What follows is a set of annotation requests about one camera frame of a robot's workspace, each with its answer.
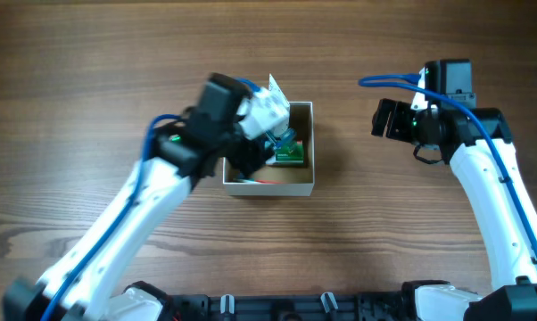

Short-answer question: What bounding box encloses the blue cable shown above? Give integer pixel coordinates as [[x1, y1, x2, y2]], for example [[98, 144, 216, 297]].
[[357, 73, 537, 300], [38, 78, 263, 321]]

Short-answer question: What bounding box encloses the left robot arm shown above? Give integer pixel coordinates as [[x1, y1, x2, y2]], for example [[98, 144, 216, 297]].
[[2, 73, 290, 321]]

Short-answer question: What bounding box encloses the left blue cable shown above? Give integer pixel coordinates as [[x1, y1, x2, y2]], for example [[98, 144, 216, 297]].
[[38, 78, 263, 321]]

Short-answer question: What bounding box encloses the right blue cable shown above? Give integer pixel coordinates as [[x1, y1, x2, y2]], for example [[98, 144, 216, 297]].
[[357, 73, 537, 300]]

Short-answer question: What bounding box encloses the green Dettol soap box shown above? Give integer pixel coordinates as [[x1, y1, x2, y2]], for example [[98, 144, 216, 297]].
[[273, 141, 305, 166]]

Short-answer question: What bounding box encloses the white lotion tube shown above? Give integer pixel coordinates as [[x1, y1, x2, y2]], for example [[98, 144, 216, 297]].
[[268, 74, 290, 106]]

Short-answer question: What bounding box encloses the blue white toothbrush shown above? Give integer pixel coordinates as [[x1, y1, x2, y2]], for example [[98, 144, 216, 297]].
[[268, 128, 296, 150]]

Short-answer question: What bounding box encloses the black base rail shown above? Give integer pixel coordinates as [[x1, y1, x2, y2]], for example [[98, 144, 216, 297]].
[[167, 292, 414, 321]]

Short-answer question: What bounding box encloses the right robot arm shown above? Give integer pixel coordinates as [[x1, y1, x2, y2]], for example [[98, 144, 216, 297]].
[[358, 59, 537, 320]]

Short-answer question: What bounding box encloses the white cardboard box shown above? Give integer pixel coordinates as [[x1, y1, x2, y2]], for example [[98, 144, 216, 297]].
[[222, 102, 315, 197]]

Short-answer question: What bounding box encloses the teal Colgate toothpaste tube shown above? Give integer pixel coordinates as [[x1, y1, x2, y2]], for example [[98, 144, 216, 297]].
[[234, 178, 283, 185]]

